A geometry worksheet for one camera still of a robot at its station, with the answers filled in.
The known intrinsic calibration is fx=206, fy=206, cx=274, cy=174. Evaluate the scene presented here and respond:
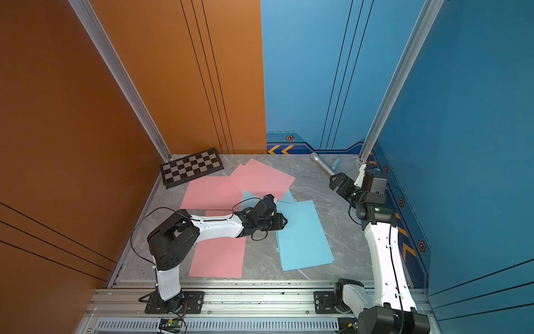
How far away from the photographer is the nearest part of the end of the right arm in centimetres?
53

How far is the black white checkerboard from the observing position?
1.08 metres

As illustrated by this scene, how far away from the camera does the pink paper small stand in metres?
1.08

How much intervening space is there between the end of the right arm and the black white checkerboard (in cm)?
70

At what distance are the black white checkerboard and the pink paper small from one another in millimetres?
123
